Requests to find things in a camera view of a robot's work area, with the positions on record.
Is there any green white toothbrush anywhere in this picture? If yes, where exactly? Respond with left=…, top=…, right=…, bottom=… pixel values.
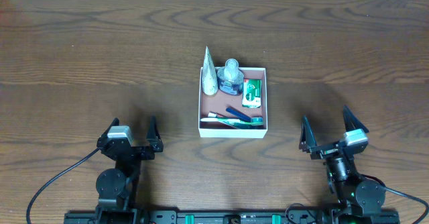
left=200, top=117, right=263, bottom=126

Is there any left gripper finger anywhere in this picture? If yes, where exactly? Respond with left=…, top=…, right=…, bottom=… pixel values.
left=99, top=118, right=119, bottom=139
left=146, top=116, right=163, bottom=147

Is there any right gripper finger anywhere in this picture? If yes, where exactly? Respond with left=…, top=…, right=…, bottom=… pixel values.
left=343, top=105, right=369, bottom=133
left=299, top=116, right=317, bottom=152

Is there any white box with pink interior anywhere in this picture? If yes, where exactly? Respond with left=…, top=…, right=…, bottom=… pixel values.
left=198, top=67, right=268, bottom=139

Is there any teal white toothpaste tube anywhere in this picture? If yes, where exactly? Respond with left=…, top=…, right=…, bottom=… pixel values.
left=201, top=112, right=251, bottom=129

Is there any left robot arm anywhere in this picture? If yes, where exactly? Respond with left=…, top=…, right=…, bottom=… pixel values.
left=96, top=117, right=164, bottom=223

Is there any blue hand sanitizer bottle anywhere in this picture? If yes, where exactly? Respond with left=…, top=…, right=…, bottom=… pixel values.
left=217, top=58, right=244, bottom=96

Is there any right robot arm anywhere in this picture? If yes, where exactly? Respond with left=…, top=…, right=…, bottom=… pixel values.
left=299, top=106, right=385, bottom=223

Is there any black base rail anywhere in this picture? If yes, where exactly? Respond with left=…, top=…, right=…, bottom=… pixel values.
left=64, top=208, right=400, bottom=224

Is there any green soap box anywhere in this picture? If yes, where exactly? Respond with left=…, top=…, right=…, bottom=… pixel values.
left=242, top=78, right=262, bottom=108

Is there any blue disposable razor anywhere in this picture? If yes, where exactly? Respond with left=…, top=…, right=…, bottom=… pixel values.
left=226, top=107, right=251, bottom=122

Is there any white lotion tube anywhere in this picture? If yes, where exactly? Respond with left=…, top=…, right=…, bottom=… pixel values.
left=201, top=46, right=218, bottom=96

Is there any left black cable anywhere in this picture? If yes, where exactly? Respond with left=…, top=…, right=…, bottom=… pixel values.
left=25, top=147, right=101, bottom=224

